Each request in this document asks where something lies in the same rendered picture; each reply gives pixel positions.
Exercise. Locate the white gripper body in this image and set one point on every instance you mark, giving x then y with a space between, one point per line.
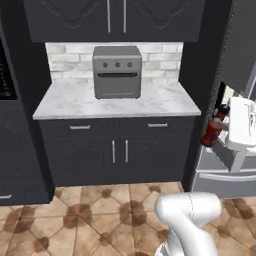
240 126

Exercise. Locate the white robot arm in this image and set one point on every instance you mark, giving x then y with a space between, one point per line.
190 216

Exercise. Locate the red condiment bottle black cap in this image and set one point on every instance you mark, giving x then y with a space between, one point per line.
210 135

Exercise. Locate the grey fridge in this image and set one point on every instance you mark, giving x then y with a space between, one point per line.
213 163

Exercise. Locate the grey fridge freezer drawer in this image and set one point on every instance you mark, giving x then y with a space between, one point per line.
220 190

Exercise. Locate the grey fridge door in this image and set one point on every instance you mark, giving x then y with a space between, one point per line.
241 43

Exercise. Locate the dark lower cupboard door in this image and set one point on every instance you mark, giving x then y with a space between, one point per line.
156 158
80 161

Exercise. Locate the dark cupboard door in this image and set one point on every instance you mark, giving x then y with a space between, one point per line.
156 158
163 18
66 18
80 161

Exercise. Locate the dark drawer front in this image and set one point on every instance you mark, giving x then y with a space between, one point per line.
133 126
100 128

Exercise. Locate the grey toaster oven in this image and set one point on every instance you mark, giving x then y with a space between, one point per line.
116 75

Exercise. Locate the dark upper cupboard door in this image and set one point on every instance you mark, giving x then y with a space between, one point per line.
163 18
66 18

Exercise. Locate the dark tall oven cabinet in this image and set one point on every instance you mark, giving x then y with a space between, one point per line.
20 150

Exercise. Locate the black built-in oven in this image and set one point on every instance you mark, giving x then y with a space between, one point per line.
6 73

